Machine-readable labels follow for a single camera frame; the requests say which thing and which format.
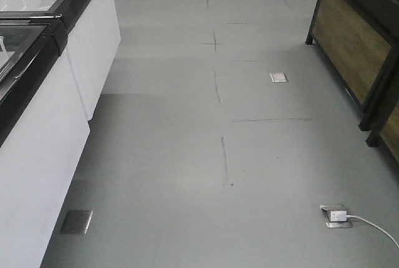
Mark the white chest freezer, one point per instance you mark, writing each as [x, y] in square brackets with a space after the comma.
[43, 133]
[93, 38]

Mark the near white chest freezer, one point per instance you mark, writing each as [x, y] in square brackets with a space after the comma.
[43, 133]

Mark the steel floor plate centre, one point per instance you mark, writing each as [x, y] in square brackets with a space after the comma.
[278, 77]

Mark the white power adapter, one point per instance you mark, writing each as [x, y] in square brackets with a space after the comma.
[337, 216]

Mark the far white chest freezer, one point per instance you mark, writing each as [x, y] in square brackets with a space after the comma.
[93, 38]

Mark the wooden black-framed produce stand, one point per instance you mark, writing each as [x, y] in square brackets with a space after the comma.
[360, 38]

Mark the open floor socket box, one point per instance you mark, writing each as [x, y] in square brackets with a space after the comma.
[325, 207]

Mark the steel floor socket plate left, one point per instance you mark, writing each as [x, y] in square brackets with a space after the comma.
[76, 222]

